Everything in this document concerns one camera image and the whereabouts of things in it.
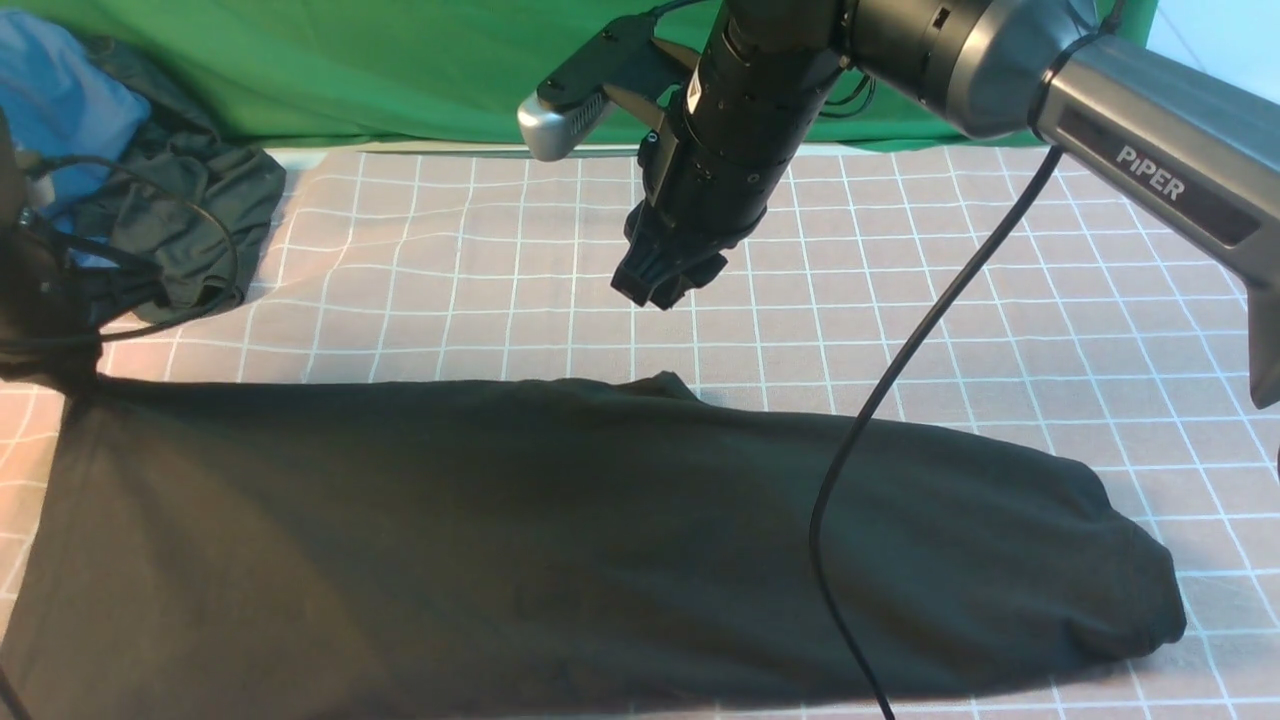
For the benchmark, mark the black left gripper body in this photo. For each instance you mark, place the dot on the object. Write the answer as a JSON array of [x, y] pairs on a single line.
[[58, 290]]

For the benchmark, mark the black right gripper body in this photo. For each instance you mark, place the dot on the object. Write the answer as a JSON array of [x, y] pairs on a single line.
[[708, 176]]

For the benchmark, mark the dark gray long-sleeved shirt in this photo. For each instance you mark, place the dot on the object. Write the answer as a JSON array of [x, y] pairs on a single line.
[[506, 549]]

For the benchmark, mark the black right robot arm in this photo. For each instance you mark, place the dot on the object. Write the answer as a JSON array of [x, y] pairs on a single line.
[[1196, 152]]

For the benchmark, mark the dark green crumpled garment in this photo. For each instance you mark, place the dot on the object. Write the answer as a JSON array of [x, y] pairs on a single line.
[[185, 197]]

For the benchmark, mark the blue crumpled garment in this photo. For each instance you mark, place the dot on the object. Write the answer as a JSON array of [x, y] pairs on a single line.
[[57, 101]]

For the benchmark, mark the green backdrop cloth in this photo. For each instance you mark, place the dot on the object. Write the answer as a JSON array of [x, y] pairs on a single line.
[[319, 73]]

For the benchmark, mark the pink checkered tablecloth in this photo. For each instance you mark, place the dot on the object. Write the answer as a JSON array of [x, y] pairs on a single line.
[[1095, 335]]

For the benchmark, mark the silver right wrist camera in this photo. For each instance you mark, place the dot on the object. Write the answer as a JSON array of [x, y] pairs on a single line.
[[623, 66]]

